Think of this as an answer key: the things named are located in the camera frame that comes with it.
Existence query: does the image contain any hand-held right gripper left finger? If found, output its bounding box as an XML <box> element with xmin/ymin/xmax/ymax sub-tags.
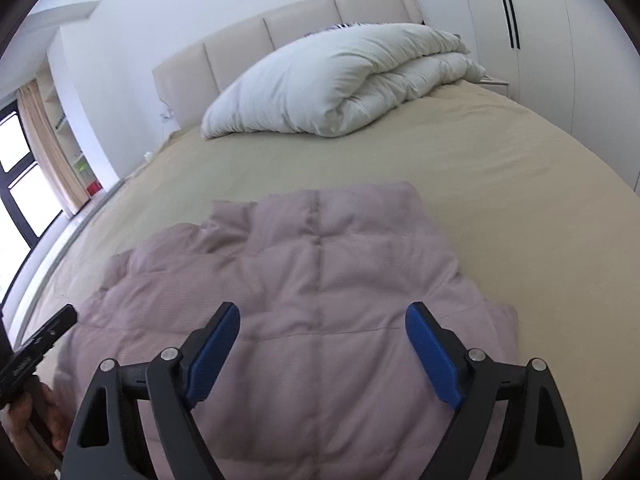
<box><xmin>62</xmin><ymin>301</ymin><xmax>241</xmax><ymax>480</ymax></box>

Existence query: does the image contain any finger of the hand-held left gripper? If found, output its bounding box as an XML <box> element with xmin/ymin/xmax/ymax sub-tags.
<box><xmin>17</xmin><ymin>305</ymin><xmax>79</xmax><ymax>358</ymax></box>

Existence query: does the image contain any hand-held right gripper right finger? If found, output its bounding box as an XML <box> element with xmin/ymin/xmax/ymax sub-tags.
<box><xmin>405</xmin><ymin>301</ymin><xmax>583</xmax><ymax>480</ymax></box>

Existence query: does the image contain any mauve hooded puffer jacket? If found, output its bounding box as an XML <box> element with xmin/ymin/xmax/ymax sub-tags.
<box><xmin>50</xmin><ymin>181</ymin><xmax>521</xmax><ymax>480</ymax></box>

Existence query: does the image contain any person's left hand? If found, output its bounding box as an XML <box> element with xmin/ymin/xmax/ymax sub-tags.
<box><xmin>0</xmin><ymin>382</ymin><xmax>72</xmax><ymax>477</ymax></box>

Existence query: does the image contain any white window sill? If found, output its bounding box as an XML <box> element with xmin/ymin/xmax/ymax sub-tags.
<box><xmin>0</xmin><ymin>175</ymin><xmax>126</xmax><ymax>351</ymax></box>

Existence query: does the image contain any beige curtain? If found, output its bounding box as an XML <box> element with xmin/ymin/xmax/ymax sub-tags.
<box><xmin>17</xmin><ymin>80</ymin><xmax>88</xmax><ymax>213</ymax></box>

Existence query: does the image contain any bed with beige sheet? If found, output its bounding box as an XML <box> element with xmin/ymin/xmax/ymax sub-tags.
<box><xmin>20</xmin><ymin>80</ymin><xmax>640</xmax><ymax>461</ymax></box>

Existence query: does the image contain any black framed window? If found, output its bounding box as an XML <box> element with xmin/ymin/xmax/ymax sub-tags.
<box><xmin>0</xmin><ymin>102</ymin><xmax>66</xmax><ymax>251</ymax></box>

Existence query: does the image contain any white nightstand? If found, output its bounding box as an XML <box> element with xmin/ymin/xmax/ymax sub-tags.
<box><xmin>475</xmin><ymin>74</ymin><xmax>511</xmax><ymax>98</ymax></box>

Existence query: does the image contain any white folded duvet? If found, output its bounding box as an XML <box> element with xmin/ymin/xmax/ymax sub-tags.
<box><xmin>200</xmin><ymin>22</ymin><xmax>487</xmax><ymax>138</ymax></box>

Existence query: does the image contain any beige padded headboard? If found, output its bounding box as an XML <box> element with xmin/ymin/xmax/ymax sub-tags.
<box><xmin>151</xmin><ymin>0</ymin><xmax>426</xmax><ymax>133</ymax></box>

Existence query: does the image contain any white wardrobe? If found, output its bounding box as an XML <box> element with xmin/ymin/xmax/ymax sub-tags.
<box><xmin>455</xmin><ymin>0</ymin><xmax>640</xmax><ymax>201</ymax></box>

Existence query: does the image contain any zebra striped pillow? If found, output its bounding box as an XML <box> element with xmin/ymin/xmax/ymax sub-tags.
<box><xmin>305</xmin><ymin>21</ymin><xmax>362</xmax><ymax>36</ymax></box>

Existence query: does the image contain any white wall shelf unit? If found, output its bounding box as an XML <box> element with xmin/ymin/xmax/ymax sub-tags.
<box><xmin>37</xmin><ymin>67</ymin><xmax>106</xmax><ymax>206</ymax></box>

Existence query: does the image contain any black wardrobe handle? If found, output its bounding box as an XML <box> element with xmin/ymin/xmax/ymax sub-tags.
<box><xmin>489</xmin><ymin>0</ymin><xmax>516</xmax><ymax>48</ymax></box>
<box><xmin>495</xmin><ymin>0</ymin><xmax>522</xmax><ymax>50</ymax></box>

